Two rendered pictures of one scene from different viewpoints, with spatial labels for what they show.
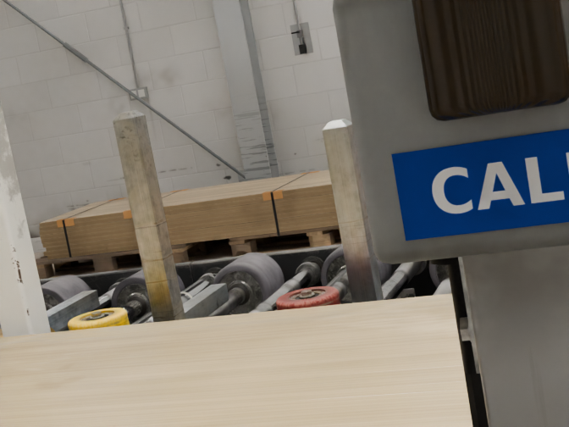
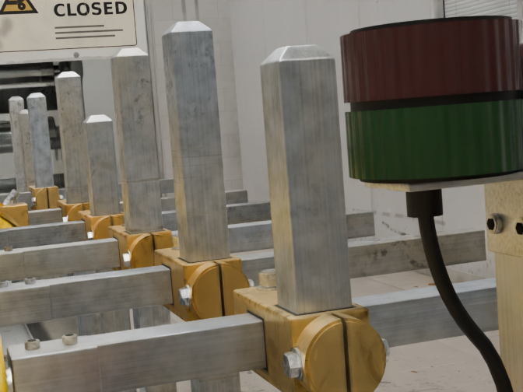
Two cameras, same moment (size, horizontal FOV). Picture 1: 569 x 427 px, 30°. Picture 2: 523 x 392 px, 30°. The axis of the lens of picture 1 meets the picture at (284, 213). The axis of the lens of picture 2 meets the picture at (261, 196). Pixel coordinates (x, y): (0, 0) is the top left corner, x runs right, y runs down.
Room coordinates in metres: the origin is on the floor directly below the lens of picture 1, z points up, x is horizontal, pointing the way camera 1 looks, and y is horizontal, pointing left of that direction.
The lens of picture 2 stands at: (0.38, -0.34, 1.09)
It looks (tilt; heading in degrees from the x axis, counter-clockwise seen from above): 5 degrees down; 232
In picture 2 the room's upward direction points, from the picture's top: 4 degrees counter-clockwise
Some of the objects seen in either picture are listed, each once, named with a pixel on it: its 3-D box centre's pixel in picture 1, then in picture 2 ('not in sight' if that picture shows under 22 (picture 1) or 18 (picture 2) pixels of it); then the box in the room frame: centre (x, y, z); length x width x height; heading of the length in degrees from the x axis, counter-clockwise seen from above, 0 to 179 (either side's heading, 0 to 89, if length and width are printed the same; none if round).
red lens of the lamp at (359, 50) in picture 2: not in sight; (431, 63); (0.13, -0.56, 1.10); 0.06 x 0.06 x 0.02
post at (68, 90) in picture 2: not in sight; (81, 225); (-0.33, -1.72, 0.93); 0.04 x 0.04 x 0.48; 70
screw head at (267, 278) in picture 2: not in sight; (272, 278); (-0.02, -0.85, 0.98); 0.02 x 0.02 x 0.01
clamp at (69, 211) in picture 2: not in sight; (78, 216); (-0.34, -1.74, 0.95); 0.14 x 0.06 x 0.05; 70
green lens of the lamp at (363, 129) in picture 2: not in sight; (436, 138); (0.13, -0.56, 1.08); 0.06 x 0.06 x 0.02
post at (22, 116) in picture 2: not in sight; (36, 214); (-0.58, -2.43, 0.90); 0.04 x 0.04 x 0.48; 70
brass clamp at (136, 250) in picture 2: not in sight; (142, 251); (-0.17, -1.27, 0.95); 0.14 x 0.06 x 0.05; 70
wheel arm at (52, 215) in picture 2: not in sight; (139, 209); (-0.44, -1.72, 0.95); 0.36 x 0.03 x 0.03; 160
